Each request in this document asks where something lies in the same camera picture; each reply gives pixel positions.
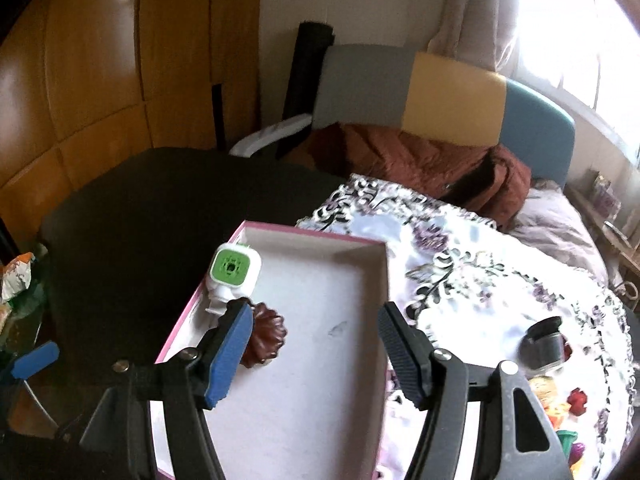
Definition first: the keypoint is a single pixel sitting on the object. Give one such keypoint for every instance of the window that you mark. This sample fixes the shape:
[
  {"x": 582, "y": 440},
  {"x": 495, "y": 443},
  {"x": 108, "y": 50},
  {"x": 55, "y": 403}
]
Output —
[{"x": 575, "y": 25}]

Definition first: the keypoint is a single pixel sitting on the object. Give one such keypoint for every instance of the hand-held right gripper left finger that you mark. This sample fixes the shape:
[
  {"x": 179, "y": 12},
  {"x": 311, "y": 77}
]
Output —
[{"x": 229, "y": 355}]

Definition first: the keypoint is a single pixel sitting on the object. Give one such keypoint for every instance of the wooden side shelf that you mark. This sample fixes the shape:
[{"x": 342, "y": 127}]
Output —
[{"x": 617, "y": 255}]

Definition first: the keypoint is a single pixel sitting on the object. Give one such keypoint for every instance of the wooden wardrobe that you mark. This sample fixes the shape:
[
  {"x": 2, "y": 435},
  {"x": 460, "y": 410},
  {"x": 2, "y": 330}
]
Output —
[{"x": 100, "y": 60}]

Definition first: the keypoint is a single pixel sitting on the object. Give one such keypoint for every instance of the grey yellow blue panel headboard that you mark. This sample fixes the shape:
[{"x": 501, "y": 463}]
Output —
[{"x": 370, "y": 85}]

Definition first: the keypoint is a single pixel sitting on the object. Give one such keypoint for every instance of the yellow toy figure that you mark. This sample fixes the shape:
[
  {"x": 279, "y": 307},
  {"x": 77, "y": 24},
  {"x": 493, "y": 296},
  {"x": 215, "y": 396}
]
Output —
[{"x": 542, "y": 391}]

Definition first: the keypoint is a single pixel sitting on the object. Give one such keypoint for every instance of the beige curtain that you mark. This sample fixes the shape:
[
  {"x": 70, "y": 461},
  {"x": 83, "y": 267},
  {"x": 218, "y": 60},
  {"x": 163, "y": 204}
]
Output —
[{"x": 475, "y": 10}]

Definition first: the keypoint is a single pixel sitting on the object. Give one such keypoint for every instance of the embroidered floral tablecloth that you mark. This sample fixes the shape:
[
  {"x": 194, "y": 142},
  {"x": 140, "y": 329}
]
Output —
[{"x": 475, "y": 280}]

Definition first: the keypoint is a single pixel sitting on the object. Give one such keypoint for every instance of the green toy shoe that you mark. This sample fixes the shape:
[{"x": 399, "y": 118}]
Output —
[{"x": 567, "y": 441}]

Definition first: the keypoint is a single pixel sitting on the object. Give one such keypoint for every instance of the pink cardboard box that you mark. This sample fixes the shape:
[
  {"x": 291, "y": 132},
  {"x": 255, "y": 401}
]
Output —
[{"x": 310, "y": 320}]

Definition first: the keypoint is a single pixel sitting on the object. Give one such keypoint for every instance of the crumpled snack packet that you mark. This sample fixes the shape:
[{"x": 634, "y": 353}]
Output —
[{"x": 17, "y": 275}]

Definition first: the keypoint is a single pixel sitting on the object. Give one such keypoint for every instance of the purple packet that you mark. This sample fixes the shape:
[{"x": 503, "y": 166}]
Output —
[{"x": 606, "y": 195}]

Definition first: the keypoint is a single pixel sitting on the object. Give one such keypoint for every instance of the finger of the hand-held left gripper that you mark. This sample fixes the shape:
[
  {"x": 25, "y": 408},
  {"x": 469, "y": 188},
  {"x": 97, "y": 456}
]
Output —
[{"x": 35, "y": 362}]

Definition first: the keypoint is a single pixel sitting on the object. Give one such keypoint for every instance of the black rolled mat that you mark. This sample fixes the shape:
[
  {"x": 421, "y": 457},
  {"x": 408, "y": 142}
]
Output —
[{"x": 305, "y": 75}]

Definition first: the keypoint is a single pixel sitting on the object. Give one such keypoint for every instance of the magenta plastic toy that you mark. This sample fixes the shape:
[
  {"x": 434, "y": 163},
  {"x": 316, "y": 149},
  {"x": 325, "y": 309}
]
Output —
[{"x": 578, "y": 452}]

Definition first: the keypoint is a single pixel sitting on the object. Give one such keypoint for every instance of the red puzzle piece block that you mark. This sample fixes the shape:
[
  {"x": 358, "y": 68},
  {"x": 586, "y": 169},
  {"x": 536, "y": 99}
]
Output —
[{"x": 577, "y": 401}]

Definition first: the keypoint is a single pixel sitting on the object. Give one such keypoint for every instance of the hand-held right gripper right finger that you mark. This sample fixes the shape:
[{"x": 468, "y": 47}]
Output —
[{"x": 404, "y": 355}]

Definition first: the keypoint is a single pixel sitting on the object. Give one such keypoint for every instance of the brown quilted jacket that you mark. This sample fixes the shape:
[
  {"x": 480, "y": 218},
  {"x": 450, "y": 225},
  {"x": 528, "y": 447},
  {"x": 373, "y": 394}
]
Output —
[{"x": 420, "y": 160}]

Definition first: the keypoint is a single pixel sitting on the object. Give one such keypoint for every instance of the white chair armrest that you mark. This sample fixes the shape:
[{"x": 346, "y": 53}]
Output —
[{"x": 270, "y": 132}]

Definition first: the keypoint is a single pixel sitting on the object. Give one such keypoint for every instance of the white and green plastic device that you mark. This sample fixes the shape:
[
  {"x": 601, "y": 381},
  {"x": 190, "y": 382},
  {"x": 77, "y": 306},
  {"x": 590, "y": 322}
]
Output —
[{"x": 231, "y": 267}]

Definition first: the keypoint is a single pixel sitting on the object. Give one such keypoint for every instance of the pale purple duvet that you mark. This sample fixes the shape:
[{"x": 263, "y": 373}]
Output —
[{"x": 555, "y": 220}]

